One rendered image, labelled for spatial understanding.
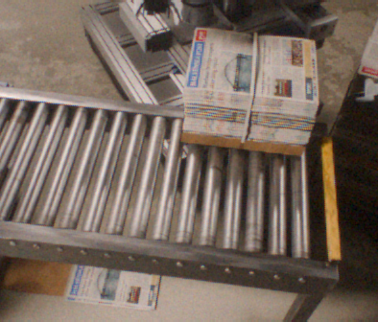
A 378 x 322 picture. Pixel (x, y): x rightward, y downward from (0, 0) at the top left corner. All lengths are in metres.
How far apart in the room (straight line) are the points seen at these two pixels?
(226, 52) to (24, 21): 2.11
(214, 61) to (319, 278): 0.67
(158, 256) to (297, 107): 0.55
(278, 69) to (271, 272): 0.57
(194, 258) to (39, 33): 2.27
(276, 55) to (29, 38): 2.05
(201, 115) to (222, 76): 0.13
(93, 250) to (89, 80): 1.71
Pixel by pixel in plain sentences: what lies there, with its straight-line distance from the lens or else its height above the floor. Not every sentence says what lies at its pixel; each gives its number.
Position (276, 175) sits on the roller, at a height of 0.80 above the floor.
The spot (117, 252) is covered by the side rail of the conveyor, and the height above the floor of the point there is 0.80.
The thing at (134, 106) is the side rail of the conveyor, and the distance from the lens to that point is 1.60.
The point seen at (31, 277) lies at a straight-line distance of 2.21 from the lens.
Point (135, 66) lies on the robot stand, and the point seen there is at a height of 0.21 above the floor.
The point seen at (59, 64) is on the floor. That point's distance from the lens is 3.01.
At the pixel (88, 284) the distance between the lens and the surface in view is 2.14.
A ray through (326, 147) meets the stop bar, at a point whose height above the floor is 0.82.
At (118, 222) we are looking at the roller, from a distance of 1.34.
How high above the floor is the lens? 1.96
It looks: 53 degrees down
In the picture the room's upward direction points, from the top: 4 degrees clockwise
